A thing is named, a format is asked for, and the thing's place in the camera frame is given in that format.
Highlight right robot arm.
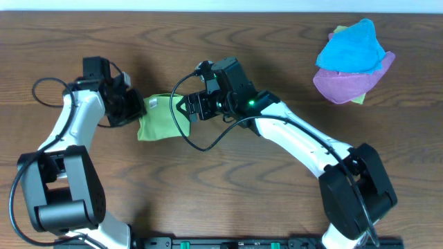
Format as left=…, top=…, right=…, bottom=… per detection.
left=169, top=57, right=397, bottom=248

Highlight green microfiber cloth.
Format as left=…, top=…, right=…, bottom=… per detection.
left=137, top=93, right=181, bottom=141

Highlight yellow-green cloth at bottom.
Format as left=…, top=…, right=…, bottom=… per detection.
left=333, top=26, right=365, bottom=104

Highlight blue microfiber cloth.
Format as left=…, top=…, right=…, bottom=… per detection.
left=316, top=19, right=386, bottom=74

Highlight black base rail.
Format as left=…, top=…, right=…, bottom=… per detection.
left=53, top=237, right=405, bottom=249

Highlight right black cable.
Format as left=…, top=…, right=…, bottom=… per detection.
left=169, top=71, right=381, bottom=248

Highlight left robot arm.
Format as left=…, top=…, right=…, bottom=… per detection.
left=8, top=57, right=146, bottom=248

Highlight purple microfiber cloth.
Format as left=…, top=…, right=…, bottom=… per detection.
left=313, top=51, right=395, bottom=104

